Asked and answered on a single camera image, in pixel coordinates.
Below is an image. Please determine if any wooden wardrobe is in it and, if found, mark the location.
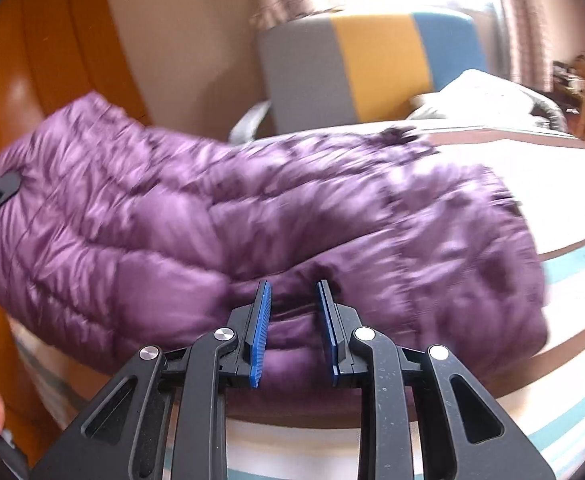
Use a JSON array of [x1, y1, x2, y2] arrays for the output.
[[0, 0, 154, 461]]

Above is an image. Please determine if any striped bed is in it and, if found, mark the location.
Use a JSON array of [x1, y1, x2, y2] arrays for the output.
[[10, 119, 585, 480]]

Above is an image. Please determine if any grey yellow blue headboard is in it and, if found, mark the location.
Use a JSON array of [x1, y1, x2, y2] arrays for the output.
[[256, 7, 489, 137]]

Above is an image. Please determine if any light grey strap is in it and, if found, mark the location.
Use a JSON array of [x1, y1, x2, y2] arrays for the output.
[[229, 101, 274, 142]]

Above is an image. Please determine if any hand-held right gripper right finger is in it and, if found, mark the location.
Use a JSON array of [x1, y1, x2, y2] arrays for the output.
[[315, 280, 556, 480]]

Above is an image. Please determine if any purple puffer jacket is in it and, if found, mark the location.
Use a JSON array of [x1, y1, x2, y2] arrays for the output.
[[0, 91, 549, 392]]

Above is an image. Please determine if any white grey pillow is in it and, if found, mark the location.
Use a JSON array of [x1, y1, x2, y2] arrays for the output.
[[405, 69, 569, 132]]

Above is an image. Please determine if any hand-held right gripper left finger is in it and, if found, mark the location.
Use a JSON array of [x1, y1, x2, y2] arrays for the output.
[[30, 280, 273, 480]]

